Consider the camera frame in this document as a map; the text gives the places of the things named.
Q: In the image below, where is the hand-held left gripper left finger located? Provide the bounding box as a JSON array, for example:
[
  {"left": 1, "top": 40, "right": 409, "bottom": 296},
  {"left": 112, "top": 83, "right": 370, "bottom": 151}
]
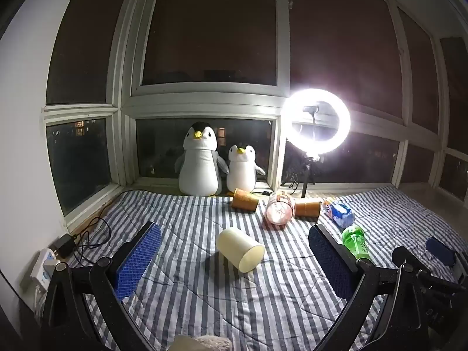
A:
[{"left": 40, "top": 221, "right": 163, "bottom": 351}]

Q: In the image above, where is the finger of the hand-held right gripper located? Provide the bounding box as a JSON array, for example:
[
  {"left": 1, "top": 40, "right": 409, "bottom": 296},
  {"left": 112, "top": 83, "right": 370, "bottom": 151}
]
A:
[{"left": 425, "top": 236, "right": 457, "bottom": 267}]

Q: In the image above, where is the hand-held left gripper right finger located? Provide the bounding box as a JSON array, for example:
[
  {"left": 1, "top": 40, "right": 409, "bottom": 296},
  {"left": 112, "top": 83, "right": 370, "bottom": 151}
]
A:
[{"left": 308, "top": 224, "right": 431, "bottom": 351}]

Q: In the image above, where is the cream white cup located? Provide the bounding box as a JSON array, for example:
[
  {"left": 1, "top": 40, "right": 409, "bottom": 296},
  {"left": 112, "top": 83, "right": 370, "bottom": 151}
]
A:
[{"left": 216, "top": 227, "right": 266, "bottom": 273}]

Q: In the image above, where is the orange paper cup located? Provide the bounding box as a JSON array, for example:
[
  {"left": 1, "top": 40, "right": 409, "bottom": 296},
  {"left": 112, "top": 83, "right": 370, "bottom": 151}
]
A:
[
  {"left": 294, "top": 198, "right": 322, "bottom": 218},
  {"left": 231, "top": 188, "right": 260, "bottom": 213}
]

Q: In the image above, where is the pink patterned cup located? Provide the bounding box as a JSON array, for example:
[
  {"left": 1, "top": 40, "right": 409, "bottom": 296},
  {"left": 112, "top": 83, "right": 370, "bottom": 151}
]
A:
[{"left": 264, "top": 191, "right": 295, "bottom": 226}]

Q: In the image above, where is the green plastic bottle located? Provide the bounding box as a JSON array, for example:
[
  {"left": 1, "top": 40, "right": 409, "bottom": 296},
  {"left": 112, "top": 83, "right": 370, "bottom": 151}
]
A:
[{"left": 342, "top": 225, "right": 372, "bottom": 260}]

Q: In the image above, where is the blue snack packet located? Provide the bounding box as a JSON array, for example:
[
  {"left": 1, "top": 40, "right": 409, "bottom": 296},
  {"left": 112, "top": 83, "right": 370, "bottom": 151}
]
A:
[{"left": 322, "top": 197, "right": 356, "bottom": 228}]

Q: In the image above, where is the black power adapter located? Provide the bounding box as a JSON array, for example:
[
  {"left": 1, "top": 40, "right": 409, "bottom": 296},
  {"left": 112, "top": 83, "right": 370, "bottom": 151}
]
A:
[{"left": 55, "top": 233, "right": 78, "bottom": 258}]

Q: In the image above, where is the grey striped blanket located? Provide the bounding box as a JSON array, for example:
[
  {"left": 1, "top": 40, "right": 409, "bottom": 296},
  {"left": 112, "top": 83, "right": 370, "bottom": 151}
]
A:
[{"left": 68, "top": 185, "right": 468, "bottom": 351}]

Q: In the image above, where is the white power strip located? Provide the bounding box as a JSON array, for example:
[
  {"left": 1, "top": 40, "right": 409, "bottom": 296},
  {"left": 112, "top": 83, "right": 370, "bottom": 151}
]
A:
[{"left": 20, "top": 248, "right": 70, "bottom": 293}]

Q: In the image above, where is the cream plush object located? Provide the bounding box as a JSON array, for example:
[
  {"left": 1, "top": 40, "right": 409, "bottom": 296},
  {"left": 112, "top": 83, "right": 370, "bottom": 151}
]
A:
[{"left": 167, "top": 334, "right": 235, "bottom": 351}]

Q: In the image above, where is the large penguin plush toy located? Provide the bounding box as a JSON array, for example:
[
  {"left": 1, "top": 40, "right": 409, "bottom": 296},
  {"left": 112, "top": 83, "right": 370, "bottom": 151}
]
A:
[{"left": 174, "top": 121, "right": 230, "bottom": 197}]

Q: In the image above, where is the small penguin plush toy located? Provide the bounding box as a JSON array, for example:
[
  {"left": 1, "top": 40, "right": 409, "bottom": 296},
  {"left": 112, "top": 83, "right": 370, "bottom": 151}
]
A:
[{"left": 226, "top": 144, "right": 266, "bottom": 193}]

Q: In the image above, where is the black adapter cable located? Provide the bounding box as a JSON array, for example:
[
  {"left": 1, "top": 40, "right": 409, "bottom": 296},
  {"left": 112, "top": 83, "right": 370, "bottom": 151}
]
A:
[{"left": 71, "top": 216, "right": 112, "bottom": 254}]

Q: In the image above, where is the black ring light stand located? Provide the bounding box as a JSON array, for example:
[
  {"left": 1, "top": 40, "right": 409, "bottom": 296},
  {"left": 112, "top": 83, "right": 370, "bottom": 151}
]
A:
[{"left": 281, "top": 105, "right": 322, "bottom": 199}]

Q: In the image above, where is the black ring light cable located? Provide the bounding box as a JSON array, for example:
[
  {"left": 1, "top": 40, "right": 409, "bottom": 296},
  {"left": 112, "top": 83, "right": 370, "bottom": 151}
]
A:
[{"left": 252, "top": 179, "right": 298, "bottom": 196}]

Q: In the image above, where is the white window frame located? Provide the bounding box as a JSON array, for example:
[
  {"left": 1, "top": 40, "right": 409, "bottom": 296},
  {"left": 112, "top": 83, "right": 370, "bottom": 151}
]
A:
[{"left": 38, "top": 0, "right": 468, "bottom": 233}]

